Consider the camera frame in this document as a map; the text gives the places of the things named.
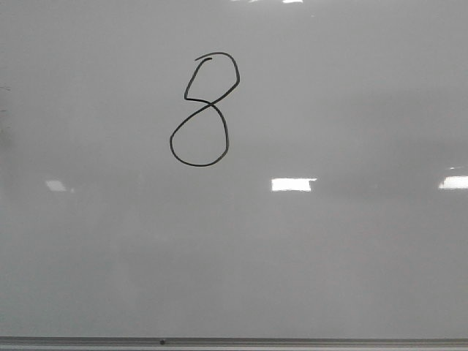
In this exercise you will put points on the white whiteboard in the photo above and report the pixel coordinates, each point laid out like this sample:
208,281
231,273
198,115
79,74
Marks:
192,174

